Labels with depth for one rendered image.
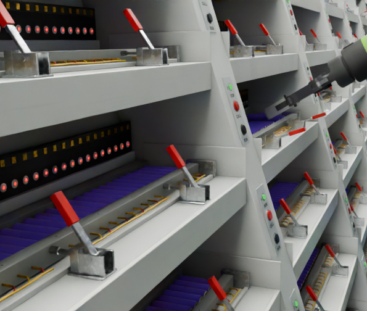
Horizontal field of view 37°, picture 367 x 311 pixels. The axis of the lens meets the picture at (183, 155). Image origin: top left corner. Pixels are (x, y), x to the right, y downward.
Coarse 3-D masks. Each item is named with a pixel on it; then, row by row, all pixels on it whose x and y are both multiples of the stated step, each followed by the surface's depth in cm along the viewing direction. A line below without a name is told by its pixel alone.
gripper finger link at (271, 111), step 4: (280, 100) 140; (284, 100) 140; (272, 104) 141; (276, 104) 141; (268, 108) 142; (272, 108) 141; (284, 108) 140; (288, 108) 140; (264, 112) 142; (268, 112) 142; (272, 112) 142; (276, 112) 141; (280, 112) 141; (268, 116) 142; (272, 116) 142
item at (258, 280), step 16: (192, 256) 97; (208, 256) 96; (224, 256) 95; (176, 272) 94; (192, 272) 98; (208, 272) 97; (224, 272) 93; (240, 272) 93; (256, 272) 93; (272, 272) 92; (160, 288) 88; (176, 288) 89; (192, 288) 89; (208, 288) 89; (224, 288) 88; (240, 288) 91; (256, 288) 93; (272, 288) 92; (144, 304) 83; (160, 304) 84; (176, 304) 83; (192, 304) 84; (208, 304) 82; (224, 304) 87; (240, 304) 87; (256, 304) 87; (272, 304) 87
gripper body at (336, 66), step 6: (330, 60) 134; (336, 60) 131; (330, 66) 132; (336, 66) 131; (342, 66) 130; (330, 72) 132; (336, 72) 131; (342, 72) 130; (330, 78) 132; (336, 78) 131; (342, 78) 131; (348, 78) 131; (324, 84) 132; (342, 84) 132; (348, 84) 133
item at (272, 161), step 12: (264, 108) 159; (300, 108) 155; (312, 108) 153; (312, 120) 154; (288, 132) 136; (312, 132) 145; (288, 144) 119; (300, 144) 132; (264, 156) 107; (276, 156) 110; (288, 156) 120; (264, 168) 101; (276, 168) 110
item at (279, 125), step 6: (294, 114) 151; (282, 120) 140; (288, 120) 143; (270, 126) 130; (276, 126) 132; (282, 126) 138; (288, 126) 138; (258, 132) 122; (264, 132) 122; (270, 132) 127; (276, 132) 129; (282, 132) 130
